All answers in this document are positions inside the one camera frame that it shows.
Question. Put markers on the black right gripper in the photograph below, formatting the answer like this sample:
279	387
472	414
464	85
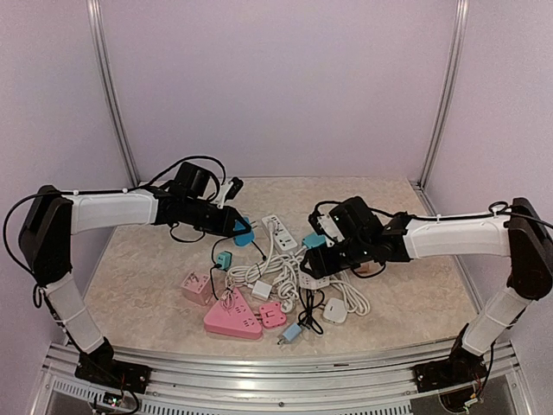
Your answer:
319	258

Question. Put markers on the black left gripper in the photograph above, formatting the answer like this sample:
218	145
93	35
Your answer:
226	224

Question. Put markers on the blue plug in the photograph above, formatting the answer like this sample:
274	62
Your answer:
244	232

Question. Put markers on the teal plug adapter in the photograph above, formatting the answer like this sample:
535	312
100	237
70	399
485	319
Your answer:
223	260

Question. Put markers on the white plug adapter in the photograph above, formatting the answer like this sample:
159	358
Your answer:
334	311

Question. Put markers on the white charger plug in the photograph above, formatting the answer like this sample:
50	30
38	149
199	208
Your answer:
261	290

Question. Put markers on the pink square plug adapter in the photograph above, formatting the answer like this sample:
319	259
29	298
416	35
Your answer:
271	315

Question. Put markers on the light blue plug adapter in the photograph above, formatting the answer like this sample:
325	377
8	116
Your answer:
290	334

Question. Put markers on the pink cube socket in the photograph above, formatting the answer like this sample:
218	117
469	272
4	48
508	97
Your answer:
196	287

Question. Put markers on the pink triangular power strip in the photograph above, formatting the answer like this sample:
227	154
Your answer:
233	318

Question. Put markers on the white cube socket adapter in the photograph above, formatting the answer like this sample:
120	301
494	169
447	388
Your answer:
309	283

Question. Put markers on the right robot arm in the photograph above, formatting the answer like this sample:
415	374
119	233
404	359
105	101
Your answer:
512	230

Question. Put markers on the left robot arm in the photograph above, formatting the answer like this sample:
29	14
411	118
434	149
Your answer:
54	217

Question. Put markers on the teal power strip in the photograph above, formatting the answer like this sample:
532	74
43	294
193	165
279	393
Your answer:
313	240

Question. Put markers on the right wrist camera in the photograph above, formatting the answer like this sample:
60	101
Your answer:
323	224

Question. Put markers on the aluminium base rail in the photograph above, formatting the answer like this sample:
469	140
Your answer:
360	383

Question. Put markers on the aluminium frame post right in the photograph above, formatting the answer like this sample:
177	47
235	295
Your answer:
447	92

